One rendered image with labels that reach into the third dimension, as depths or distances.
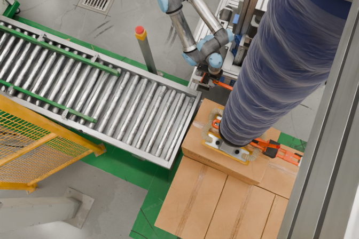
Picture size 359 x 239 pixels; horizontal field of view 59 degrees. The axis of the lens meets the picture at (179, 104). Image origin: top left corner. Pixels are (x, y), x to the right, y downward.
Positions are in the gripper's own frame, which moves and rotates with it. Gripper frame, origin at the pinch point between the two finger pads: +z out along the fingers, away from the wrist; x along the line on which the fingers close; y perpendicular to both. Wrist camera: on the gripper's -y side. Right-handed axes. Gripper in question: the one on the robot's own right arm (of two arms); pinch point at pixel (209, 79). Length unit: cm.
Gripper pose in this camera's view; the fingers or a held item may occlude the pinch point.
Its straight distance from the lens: 215.5
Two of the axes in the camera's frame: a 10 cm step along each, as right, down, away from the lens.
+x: 4.3, -8.7, 2.3
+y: 9.0, 4.1, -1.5
